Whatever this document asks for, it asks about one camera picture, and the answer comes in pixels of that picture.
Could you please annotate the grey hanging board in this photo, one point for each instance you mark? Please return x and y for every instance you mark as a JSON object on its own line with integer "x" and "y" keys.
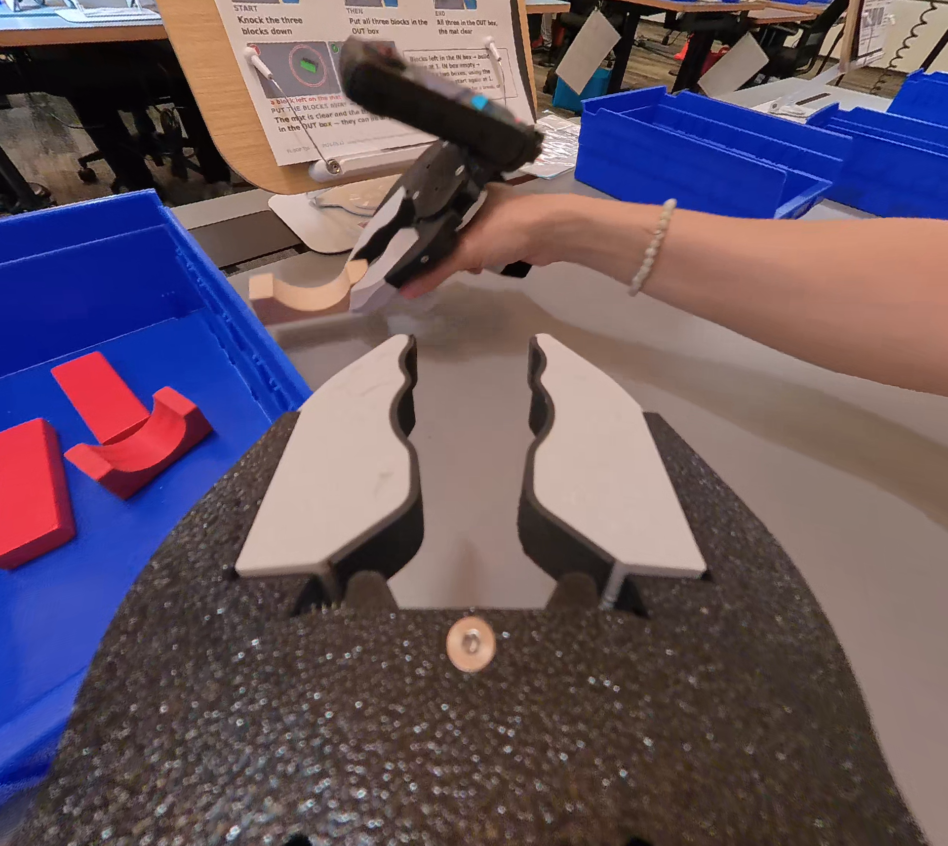
{"x": 733, "y": 64}
{"x": 589, "y": 50}

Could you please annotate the nested blue plastic bins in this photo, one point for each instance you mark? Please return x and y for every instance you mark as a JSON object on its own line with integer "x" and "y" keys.
{"x": 889, "y": 172}
{"x": 666, "y": 157}

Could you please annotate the person's right hand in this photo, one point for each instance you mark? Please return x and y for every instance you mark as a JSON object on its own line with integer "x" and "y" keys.
{"x": 541, "y": 231}

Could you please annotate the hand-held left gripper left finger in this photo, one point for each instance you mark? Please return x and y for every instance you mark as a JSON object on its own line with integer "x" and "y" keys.
{"x": 333, "y": 475}

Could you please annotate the natural wooden arch block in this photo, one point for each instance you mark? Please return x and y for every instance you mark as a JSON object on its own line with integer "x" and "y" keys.
{"x": 304, "y": 301}

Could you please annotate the red arch block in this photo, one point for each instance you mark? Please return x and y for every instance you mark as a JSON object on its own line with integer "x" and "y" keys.
{"x": 141, "y": 450}

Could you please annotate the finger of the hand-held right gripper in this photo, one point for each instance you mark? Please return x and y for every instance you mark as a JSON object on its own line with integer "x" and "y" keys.
{"x": 389, "y": 216}
{"x": 381, "y": 287}

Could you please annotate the white metal bracket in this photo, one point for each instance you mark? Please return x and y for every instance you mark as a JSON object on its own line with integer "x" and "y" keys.
{"x": 803, "y": 101}

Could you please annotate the white stand base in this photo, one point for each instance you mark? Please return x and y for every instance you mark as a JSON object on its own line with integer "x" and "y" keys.
{"x": 311, "y": 224}

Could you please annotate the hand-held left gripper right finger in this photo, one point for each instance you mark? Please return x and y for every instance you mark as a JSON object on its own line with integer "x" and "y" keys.
{"x": 607, "y": 475}

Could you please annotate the red plank block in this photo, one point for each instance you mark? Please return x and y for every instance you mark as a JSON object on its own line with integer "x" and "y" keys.
{"x": 96, "y": 394}
{"x": 29, "y": 490}

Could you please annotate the blue plastic bin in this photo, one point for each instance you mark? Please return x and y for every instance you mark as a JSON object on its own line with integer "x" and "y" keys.
{"x": 148, "y": 283}

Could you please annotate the person's right forearm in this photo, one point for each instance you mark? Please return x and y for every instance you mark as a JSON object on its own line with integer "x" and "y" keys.
{"x": 800, "y": 290}

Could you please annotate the wooden instruction board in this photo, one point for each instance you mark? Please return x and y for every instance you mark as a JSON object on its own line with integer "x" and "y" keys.
{"x": 185, "y": 83}

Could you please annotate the clear plastic document sleeve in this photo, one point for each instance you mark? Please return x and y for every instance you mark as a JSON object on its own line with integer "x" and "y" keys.
{"x": 552, "y": 146}

